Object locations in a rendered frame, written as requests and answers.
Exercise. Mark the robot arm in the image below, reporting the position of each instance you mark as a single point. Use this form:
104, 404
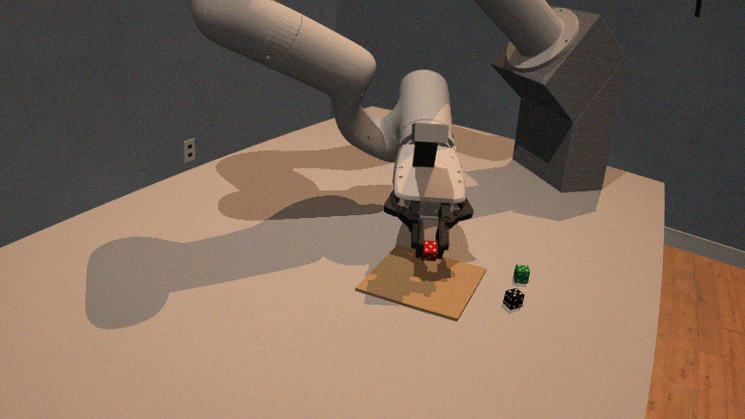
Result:
291, 43

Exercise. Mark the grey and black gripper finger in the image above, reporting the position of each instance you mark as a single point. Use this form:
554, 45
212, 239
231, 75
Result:
447, 220
411, 218

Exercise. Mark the green die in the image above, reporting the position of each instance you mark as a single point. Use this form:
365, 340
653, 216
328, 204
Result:
521, 274

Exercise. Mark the red die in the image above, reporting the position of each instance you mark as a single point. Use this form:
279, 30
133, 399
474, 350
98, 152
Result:
430, 251

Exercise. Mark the black die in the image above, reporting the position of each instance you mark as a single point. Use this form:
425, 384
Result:
513, 298

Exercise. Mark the tan flat mat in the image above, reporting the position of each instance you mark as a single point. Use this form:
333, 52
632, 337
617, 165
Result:
443, 287

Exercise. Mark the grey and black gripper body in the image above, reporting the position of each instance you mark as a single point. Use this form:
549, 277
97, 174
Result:
430, 186

